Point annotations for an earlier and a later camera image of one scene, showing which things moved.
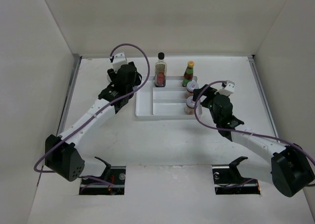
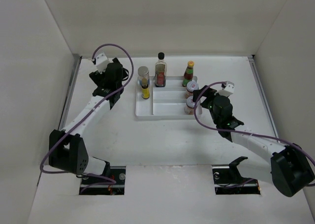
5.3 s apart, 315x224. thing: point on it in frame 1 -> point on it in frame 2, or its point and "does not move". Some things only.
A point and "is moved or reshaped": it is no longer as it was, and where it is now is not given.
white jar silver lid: x=109 y=78 is moved or reshaped
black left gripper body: x=137 y=83 -> x=99 y=78
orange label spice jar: x=191 y=85 does not move
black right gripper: x=208 y=92 does not move
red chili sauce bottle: x=188 y=74 does not move
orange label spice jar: x=189 y=109 does not move
